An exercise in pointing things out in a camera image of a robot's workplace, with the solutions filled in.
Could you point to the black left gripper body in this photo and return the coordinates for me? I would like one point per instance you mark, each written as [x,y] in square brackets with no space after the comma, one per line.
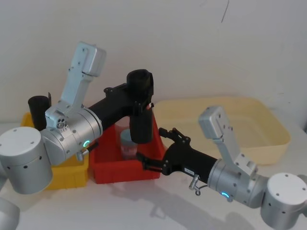
[112,105]

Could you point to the clear jar with grey lid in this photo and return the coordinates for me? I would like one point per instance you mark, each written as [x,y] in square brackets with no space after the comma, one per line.
[129,148]

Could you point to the red plastic bin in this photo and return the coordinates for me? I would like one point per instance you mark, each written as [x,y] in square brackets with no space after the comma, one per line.
[120,171]

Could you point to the cream plastic tray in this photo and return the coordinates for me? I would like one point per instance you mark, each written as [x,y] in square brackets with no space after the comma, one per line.
[251,124]

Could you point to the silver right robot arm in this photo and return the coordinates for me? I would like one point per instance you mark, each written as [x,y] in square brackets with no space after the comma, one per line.
[283,194]

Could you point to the yellow plastic bin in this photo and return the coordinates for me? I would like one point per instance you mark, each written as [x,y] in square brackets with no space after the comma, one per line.
[69,175]

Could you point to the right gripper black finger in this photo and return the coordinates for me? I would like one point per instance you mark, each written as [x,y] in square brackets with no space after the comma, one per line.
[178,137]
[153,164]

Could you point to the black cylinder roll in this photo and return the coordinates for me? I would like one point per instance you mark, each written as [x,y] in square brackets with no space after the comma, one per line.
[38,112]

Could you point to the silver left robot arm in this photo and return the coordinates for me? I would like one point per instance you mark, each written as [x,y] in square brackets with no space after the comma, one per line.
[72,134]

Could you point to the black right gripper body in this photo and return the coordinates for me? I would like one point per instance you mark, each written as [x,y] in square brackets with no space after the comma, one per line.
[189,158]

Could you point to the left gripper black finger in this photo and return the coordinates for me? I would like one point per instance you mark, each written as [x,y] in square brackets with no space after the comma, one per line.
[145,104]
[115,88]

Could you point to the clear plastic cup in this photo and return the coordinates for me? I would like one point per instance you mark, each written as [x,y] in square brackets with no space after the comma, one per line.
[121,127]

